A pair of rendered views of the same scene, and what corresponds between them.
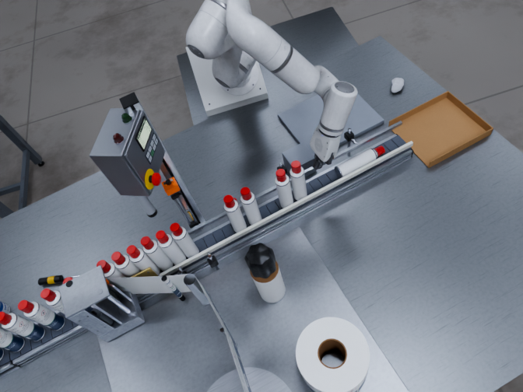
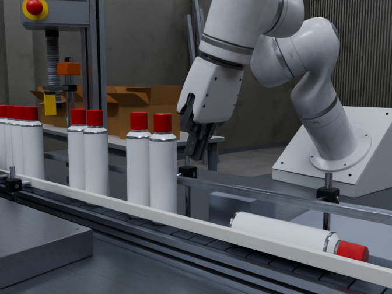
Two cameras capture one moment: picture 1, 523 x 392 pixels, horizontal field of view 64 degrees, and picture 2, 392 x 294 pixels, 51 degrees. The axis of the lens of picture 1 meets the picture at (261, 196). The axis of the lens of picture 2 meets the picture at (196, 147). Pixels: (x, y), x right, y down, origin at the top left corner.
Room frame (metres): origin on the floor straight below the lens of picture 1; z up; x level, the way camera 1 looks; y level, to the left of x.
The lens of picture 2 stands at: (0.46, -0.79, 1.13)
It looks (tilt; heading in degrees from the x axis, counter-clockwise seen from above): 8 degrees down; 53
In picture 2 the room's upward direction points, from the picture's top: straight up
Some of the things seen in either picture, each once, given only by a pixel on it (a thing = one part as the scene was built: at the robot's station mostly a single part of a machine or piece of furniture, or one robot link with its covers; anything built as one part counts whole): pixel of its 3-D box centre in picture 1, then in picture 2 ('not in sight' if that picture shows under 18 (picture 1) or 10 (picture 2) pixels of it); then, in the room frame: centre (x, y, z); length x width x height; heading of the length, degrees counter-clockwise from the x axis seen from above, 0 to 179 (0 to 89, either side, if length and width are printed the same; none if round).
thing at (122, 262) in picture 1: (128, 268); not in sight; (0.72, 0.51, 0.98); 0.05 x 0.05 x 0.20
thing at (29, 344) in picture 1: (221, 240); (60, 200); (0.79, 0.19, 0.86); 1.65 x 0.08 x 0.04; 103
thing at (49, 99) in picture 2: not in sight; (50, 103); (0.80, 0.24, 1.09); 0.03 x 0.01 x 0.06; 13
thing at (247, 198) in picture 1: (250, 206); (96, 157); (0.82, 0.05, 0.98); 0.05 x 0.05 x 0.20
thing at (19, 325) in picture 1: (20, 326); not in sight; (0.63, 0.89, 0.98); 0.05 x 0.05 x 0.20
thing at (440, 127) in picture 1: (438, 127); not in sight; (1.02, -0.78, 0.85); 0.30 x 0.26 x 0.04; 103
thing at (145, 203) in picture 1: (140, 196); (53, 70); (0.85, 0.38, 1.18); 0.04 x 0.04 x 0.21
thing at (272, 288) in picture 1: (265, 274); not in sight; (0.54, 0.05, 1.03); 0.09 x 0.09 x 0.30
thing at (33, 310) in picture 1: (41, 314); not in sight; (0.65, 0.81, 0.98); 0.05 x 0.05 x 0.20
